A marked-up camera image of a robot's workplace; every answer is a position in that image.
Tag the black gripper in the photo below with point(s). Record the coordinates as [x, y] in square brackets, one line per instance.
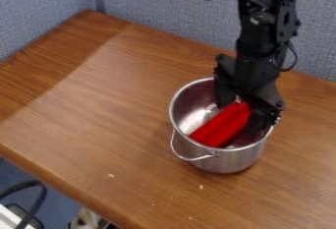
[251, 79]

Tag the red rectangular block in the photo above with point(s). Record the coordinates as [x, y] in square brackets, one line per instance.
[224, 126]

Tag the stainless steel pot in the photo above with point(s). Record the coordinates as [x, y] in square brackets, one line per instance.
[193, 109]

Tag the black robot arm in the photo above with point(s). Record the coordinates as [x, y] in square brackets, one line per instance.
[268, 26]

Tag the white object under table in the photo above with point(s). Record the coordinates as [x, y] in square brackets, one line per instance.
[88, 220]

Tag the black and white floor object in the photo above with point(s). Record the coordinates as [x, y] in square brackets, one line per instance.
[12, 215]

